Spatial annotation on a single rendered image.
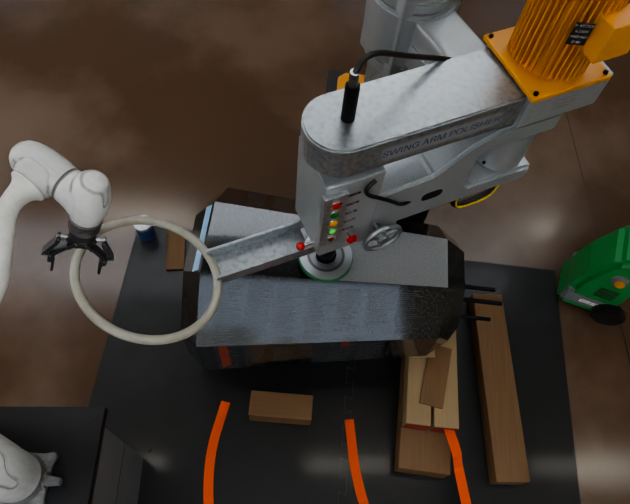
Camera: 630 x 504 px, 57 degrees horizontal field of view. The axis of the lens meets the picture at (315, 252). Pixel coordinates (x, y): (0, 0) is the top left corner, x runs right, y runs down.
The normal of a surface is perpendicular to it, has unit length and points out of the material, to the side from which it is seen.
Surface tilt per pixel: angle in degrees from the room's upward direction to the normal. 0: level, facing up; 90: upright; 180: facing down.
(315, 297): 45
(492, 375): 0
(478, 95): 0
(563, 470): 0
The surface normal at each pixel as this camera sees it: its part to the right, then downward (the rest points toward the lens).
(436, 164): -0.54, -0.15
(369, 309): 0.01, 0.29
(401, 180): -0.01, -0.44
